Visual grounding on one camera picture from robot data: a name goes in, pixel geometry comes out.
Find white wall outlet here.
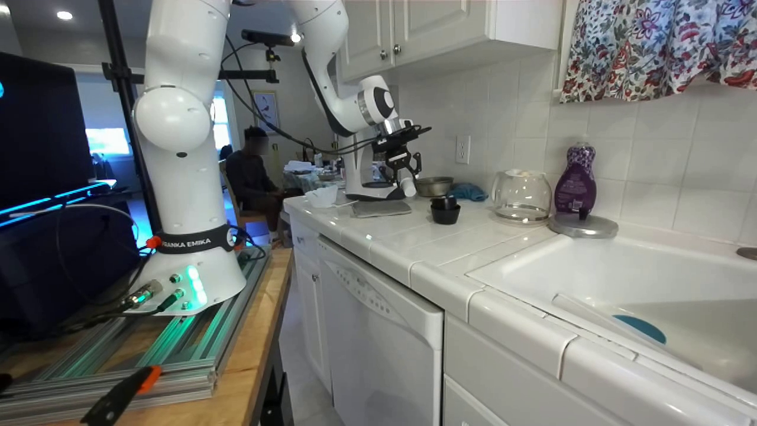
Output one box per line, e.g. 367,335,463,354
453,133,476,167

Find glass coffee carafe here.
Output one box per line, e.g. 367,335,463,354
490,167,554,225

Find blue cloth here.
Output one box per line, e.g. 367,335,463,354
450,179,490,205

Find white countertop appliance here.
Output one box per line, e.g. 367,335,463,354
339,131,406,204

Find black metal pole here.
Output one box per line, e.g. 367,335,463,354
95,0,165,239

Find white dishwasher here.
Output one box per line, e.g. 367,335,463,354
312,235,448,426

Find seated person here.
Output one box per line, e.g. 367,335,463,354
222,122,306,232

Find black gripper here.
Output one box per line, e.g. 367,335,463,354
382,140,427,182

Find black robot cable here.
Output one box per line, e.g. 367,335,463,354
222,34,384,157

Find framed wall picture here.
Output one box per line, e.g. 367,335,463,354
250,88,283,140

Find aluminium profile frame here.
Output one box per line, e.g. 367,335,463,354
0,251,274,406

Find white double sink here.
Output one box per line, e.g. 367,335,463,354
467,230,757,398

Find wooden table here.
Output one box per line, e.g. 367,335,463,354
0,244,295,426

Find narrow white cabinet door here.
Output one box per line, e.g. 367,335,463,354
287,225,333,398

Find black stereo camera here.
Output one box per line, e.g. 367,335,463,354
240,29,298,50

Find white under-sink cabinet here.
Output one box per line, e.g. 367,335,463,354
437,312,757,426

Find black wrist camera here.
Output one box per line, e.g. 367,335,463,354
367,120,435,157

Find purple soap bottle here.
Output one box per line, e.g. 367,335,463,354
552,141,602,222

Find floral curtain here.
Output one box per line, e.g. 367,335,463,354
557,0,757,107

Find black computer case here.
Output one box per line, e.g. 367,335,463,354
0,204,144,342

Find grey round metal lid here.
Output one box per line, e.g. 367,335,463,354
547,211,621,242

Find dark flat tray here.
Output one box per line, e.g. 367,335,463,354
348,195,416,217

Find grey metal frying pan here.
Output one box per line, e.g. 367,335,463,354
414,174,456,202

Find black and orange clamp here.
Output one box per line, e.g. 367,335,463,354
79,361,165,426

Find teal item in sink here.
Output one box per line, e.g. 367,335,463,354
611,312,669,348

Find black monitor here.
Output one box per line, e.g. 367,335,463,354
0,50,100,212

